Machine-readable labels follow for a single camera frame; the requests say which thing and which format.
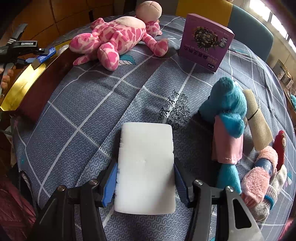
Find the gold metal tin box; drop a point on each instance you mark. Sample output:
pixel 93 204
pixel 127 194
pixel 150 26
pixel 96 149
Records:
pixel 32 89

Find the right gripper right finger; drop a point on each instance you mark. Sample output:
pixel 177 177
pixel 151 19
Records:
pixel 195 194

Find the pink spotted plush toy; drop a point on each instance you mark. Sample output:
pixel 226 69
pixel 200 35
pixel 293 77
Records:
pixel 109 40

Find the person's left hand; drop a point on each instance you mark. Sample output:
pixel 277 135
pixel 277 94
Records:
pixel 6 78

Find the grey checked bed sheet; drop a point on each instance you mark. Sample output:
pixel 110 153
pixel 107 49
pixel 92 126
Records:
pixel 78 132

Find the white foam block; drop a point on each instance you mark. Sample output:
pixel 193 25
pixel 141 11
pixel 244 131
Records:
pixel 145 182

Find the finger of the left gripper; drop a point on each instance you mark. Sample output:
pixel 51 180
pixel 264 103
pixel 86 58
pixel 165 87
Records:
pixel 43 58

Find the yellow blue grey headboard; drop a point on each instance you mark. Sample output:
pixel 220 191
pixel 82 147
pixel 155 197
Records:
pixel 246 28

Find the grey knitted glove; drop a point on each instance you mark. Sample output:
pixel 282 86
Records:
pixel 261 211

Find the blue plush toy pink dress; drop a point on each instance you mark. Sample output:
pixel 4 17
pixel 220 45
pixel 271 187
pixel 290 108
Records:
pixel 225 109

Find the wooden wardrobe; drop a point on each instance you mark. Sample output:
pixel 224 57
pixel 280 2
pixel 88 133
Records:
pixel 47 20

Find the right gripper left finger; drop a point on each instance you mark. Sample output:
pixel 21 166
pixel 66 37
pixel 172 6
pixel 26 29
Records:
pixel 94 194

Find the purple cardboard box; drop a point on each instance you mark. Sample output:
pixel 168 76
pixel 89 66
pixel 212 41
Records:
pixel 205 42

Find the pink rolled socks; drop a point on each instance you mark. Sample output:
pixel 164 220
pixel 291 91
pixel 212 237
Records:
pixel 255 183

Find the beige mesh cloth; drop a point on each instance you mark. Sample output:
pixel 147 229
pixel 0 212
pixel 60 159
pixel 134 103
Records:
pixel 260 131

